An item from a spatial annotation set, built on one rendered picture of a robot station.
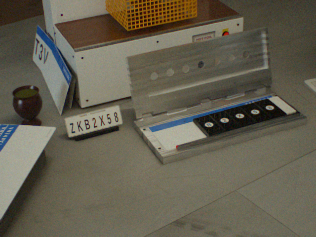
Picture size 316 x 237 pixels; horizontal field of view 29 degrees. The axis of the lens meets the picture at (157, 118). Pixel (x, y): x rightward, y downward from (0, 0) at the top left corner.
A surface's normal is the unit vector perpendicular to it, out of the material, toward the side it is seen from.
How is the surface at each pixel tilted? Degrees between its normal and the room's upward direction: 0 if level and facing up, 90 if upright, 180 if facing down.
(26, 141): 0
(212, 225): 0
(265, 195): 0
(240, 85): 77
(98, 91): 90
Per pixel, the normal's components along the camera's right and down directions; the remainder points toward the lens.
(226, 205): -0.04, -0.86
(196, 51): 0.38, 0.25
